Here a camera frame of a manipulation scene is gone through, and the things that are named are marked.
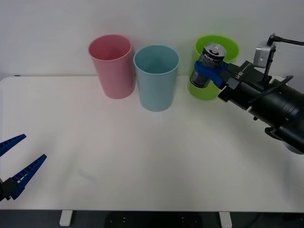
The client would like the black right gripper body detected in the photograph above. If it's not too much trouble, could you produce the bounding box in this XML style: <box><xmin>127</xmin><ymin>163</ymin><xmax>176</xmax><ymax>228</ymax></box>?
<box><xmin>218</xmin><ymin>60</ymin><xmax>273</xmax><ymax>111</ymax></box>

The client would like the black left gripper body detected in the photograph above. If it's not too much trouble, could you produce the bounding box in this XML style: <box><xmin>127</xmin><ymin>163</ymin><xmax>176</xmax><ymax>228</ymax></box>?
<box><xmin>0</xmin><ymin>181</ymin><xmax>11</xmax><ymax>203</ymax></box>

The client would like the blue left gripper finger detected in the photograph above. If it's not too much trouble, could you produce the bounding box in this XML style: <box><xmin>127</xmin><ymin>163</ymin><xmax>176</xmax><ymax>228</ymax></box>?
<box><xmin>4</xmin><ymin>154</ymin><xmax>48</xmax><ymax>200</ymax></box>
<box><xmin>0</xmin><ymin>133</ymin><xmax>27</xmax><ymax>157</ymax></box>

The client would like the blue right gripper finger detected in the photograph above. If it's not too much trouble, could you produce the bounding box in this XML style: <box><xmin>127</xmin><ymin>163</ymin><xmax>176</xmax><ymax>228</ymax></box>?
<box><xmin>219</xmin><ymin>62</ymin><xmax>235</xmax><ymax>73</ymax></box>
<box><xmin>194</xmin><ymin>61</ymin><xmax>243</xmax><ymax>91</ymax></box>

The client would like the black drink can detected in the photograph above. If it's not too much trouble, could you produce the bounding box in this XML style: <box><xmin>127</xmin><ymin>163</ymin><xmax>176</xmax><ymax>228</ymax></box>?
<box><xmin>190</xmin><ymin>42</ymin><xmax>228</xmax><ymax>89</ymax></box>

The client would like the green plastic waste bin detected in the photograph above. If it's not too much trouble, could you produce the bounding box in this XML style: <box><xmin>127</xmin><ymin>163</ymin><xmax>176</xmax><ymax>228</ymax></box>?
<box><xmin>187</xmin><ymin>35</ymin><xmax>240</xmax><ymax>101</ymax></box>

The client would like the white table leg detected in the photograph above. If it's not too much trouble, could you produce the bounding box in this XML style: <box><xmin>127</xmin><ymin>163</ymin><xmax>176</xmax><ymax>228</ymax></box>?
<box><xmin>218</xmin><ymin>211</ymin><xmax>232</xmax><ymax>228</ymax></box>
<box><xmin>59</xmin><ymin>210</ymin><xmax>73</xmax><ymax>227</ymax></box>

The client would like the pale blue plastic waste bin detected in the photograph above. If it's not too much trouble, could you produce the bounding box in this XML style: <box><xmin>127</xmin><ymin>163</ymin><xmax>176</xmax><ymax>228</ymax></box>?
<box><xmin>133</xmin><ymin>45</ymin><xmax>180</xmax><ymax>112</ymax></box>

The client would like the pink plastic waste bin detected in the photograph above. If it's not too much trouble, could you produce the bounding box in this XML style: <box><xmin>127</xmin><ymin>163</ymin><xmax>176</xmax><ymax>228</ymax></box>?
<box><xmin>88</xmin><ymin>34</ymin><xmax>135</xmax><ymax>99</ymax></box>

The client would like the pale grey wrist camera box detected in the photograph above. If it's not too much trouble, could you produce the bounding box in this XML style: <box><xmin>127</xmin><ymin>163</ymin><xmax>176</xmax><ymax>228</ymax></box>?
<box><xmin>254</xmin><ymin>40</ymin><xmax>277</xmax><ymax>69</ymax></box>

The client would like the black camera cable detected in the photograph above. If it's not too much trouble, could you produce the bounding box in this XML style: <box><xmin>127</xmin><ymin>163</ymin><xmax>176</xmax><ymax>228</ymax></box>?
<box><xmin>268</xmin><ymin>33</ymin><xmax>304</xmax><ymax>46</ymax></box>

